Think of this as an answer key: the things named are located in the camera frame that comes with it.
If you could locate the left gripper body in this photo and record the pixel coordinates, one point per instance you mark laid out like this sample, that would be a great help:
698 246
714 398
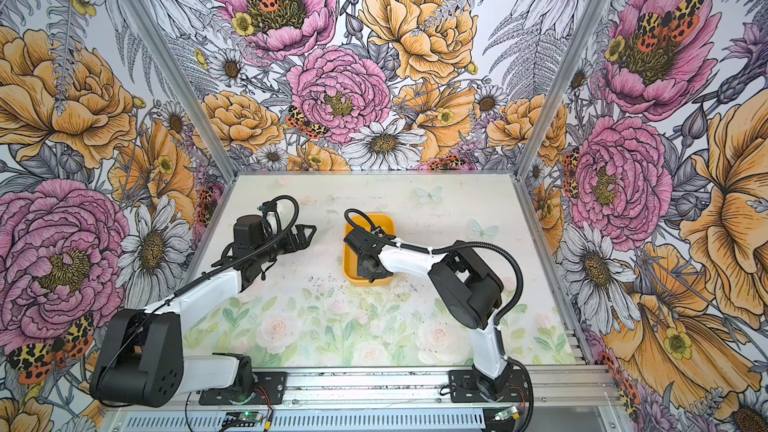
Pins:
284 246

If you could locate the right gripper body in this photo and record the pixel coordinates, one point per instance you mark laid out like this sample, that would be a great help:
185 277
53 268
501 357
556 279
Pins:
366 271

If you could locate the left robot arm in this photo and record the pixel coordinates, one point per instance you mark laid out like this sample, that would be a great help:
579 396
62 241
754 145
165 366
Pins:
143 362

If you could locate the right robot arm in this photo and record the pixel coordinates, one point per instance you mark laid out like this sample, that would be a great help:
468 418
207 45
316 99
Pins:
469 289

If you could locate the yellow plastic bin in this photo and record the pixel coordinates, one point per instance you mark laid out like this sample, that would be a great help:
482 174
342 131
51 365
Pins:
356 219

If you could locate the left green circuit board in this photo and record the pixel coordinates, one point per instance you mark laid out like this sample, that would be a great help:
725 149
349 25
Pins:
243 419

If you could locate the green circuit board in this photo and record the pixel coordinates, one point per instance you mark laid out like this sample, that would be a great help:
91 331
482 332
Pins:
509 413
243 419

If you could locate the right green circuit board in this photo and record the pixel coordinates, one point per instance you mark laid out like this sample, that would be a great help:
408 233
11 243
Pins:
509 413

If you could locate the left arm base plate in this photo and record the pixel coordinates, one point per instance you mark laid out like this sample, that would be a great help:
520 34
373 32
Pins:
263 388

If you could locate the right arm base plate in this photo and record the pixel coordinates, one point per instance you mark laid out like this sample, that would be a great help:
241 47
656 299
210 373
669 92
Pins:
470 386

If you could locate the white vented cable duct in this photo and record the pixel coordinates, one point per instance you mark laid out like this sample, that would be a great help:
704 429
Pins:
315 420

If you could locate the aluminium front rail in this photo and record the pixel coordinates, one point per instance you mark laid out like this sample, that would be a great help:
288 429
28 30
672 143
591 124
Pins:
433 387

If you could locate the left aluminium corner post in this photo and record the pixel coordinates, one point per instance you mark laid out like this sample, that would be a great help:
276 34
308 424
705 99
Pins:
153 37

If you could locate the aluminium corner post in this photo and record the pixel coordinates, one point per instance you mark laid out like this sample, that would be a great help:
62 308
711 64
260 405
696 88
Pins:
153 37
582 32

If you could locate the right aluminium corner post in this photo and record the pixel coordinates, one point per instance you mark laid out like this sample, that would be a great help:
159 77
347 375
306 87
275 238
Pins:
582 32

